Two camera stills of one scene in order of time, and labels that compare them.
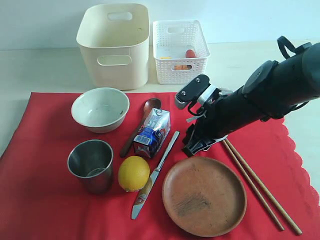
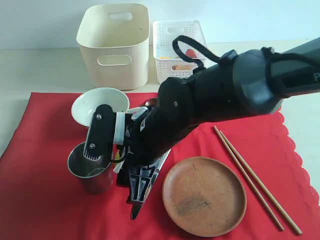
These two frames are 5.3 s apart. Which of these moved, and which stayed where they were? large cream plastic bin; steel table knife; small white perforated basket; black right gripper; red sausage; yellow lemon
Moved: black right gripper; yellow lemon
Stayed: large cream plastic bin; red sausage; small white perforated basket; steel table knife
